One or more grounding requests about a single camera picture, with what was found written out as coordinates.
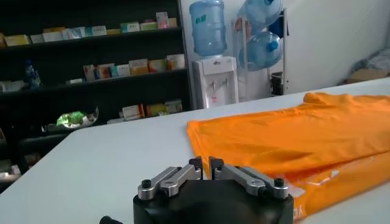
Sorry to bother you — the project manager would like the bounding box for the white water dispenser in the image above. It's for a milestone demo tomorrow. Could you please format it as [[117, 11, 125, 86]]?
[[191, 56, 240, 110]]

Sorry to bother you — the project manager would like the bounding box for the tilted blue water jug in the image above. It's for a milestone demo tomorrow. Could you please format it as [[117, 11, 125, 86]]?
[[243, 0, 284, 31], [239, 31, 284, 71]]

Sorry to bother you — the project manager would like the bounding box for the black shelving unit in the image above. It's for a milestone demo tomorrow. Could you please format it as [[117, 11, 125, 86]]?
[[0, 0, 193, 195]]

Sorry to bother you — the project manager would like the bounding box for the bowl with green packets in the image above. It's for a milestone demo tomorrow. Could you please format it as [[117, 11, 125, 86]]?
[[42, 106, 100, 133]]

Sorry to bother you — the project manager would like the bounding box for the blue plastic bottle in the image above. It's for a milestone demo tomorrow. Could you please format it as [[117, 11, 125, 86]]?
[[24, 59, 42, 91]]

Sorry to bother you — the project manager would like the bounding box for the tall pink medicine box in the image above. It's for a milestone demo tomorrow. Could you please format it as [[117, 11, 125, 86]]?
[[155, 11, 169, 30]]

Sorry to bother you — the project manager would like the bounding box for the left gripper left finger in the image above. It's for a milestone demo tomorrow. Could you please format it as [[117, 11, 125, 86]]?
[[137, 155, 204, 201]]

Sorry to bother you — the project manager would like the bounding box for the green white medicine box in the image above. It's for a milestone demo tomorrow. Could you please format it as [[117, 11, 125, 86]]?
[[140, 21, 158, 31]]

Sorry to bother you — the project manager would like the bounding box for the white metal jug rack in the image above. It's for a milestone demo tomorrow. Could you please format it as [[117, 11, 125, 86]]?
[[231, 8, 289, 102]]

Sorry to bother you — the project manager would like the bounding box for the yellow orange medicine box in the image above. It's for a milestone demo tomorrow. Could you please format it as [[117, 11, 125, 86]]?
[[128, 58, 149, 76]]

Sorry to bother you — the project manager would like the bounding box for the white red medicine box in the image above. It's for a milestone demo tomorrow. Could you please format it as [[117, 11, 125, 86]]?
[[121, 104, 146, 121]]

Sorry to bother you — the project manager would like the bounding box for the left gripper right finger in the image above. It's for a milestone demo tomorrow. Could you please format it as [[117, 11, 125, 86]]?
[[208, 156, 290, 200]]

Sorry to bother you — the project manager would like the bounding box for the tan cardboard box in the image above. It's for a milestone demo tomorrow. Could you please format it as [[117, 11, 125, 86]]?
[[344, 68, 390, 85]]

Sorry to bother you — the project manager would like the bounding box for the orange t-shirt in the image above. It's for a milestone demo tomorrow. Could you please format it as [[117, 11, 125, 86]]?
[[186, 92, 390, 222]]

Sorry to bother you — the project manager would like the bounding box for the upright blue water jug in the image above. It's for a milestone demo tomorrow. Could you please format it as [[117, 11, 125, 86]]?
[[188, 0, 228, 58]]

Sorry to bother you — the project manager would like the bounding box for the grey blue clothes pile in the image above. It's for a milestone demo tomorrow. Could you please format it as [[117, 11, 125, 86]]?
[[347, 48, 390, 75]]

